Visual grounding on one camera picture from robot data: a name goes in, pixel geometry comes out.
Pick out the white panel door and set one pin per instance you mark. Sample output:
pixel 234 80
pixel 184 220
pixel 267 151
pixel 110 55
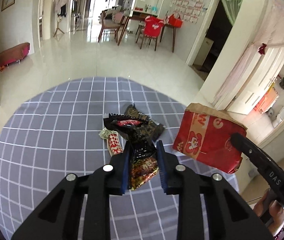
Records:
pixel 259 80

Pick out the orange slippers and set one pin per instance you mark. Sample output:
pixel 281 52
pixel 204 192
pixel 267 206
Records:
pixel 2 68

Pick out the red paper bag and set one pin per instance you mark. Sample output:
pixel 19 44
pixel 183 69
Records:
pixel 202 142

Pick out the red bow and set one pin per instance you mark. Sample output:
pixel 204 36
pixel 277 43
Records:
pixel 262 48

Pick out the red white patterned wrapper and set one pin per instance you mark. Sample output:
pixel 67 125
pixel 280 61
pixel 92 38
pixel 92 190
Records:
pixel 114 143

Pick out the white appliance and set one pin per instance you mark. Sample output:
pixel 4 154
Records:
pixel 206 51

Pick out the teal container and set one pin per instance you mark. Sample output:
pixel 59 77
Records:
pixel 154 9

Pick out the person's right hand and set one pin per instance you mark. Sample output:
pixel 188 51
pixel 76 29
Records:
pixel 278 215

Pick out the grey sofa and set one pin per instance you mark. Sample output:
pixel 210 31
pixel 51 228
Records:
pixel 114 12

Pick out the yellow object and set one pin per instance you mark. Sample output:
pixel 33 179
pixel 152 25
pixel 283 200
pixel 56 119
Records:
pixel 272 87

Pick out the coat rack with clothes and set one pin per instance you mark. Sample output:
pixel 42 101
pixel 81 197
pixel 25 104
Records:
pixel 61 2

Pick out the small potted plant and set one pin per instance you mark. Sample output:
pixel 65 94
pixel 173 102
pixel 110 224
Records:
pixel 146 7

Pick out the pink floral door curtain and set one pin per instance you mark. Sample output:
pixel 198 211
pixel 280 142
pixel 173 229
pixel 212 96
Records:
pixel 269 35

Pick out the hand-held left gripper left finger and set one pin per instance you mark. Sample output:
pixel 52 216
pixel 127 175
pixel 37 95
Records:
pixel 125 170

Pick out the red bench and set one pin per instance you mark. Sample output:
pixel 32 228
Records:
pixel 10 55

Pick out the red gift bag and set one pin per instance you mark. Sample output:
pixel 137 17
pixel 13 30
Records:
pixel 175 21

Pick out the wall of paper certificates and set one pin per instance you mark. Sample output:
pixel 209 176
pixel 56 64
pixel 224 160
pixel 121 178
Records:
pixel 192 5

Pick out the wooden chair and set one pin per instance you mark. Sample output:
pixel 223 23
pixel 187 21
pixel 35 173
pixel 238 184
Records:
pixel 154 41
pixel 108 25

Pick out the wooden dining table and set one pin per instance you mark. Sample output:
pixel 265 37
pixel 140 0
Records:
pixel 134 18

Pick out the black red-label snack wrapper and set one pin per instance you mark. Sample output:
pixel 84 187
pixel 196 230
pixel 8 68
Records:
pixel 139 150

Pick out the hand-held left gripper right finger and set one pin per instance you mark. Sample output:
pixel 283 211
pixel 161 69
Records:
pixel 161 170

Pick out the orange plastic stool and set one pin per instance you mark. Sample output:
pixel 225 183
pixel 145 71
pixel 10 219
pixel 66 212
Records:
pixel 265 102

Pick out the grey checked tablecloth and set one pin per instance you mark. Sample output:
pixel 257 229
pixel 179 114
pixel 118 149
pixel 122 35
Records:
pixel 57 135

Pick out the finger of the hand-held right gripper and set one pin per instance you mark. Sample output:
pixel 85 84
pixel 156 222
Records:
pixel 254 155

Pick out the brown door mat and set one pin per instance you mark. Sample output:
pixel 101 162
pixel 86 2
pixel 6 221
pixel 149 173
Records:
pixel 200 72

